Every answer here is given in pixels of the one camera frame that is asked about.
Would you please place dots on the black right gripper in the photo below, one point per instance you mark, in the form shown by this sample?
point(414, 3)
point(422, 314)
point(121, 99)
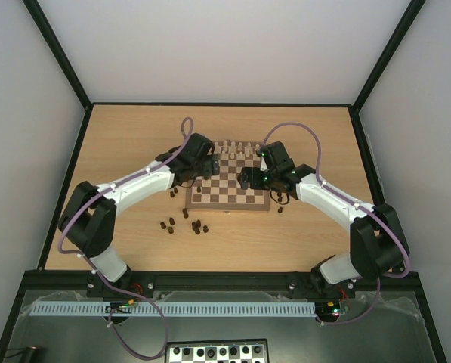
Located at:
point(244, 178)

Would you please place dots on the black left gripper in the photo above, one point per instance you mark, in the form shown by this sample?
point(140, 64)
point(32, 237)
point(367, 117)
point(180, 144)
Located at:
point(212, 168)

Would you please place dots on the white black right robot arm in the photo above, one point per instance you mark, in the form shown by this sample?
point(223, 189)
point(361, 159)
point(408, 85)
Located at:
point(377, 243)

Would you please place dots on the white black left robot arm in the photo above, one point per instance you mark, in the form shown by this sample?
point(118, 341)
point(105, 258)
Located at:
point(88, 220)

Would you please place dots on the wooden chess board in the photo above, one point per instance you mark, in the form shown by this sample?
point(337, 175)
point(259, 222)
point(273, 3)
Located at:
point(222, 192)

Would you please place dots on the dark chess piece table centre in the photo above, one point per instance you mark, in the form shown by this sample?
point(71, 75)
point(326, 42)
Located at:
point(196, 224)

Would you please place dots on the small printed chess board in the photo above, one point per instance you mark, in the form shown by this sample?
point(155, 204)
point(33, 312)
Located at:
point(217, 351)

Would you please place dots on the grey slotted cable duct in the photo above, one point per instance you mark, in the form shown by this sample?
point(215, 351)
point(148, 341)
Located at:
point(177, 309)

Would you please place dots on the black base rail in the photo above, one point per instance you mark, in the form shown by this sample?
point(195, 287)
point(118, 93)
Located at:
point(294, 285)

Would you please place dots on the black frame post back right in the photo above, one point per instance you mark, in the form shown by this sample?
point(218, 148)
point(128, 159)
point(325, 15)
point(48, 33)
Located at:
point(406, 21)

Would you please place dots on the black frame post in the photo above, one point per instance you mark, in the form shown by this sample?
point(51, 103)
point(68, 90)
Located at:
point(406, 21)
point(48, 34)

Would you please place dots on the black frame post back left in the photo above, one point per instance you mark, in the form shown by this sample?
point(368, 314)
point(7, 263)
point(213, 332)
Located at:
point(48, 34)

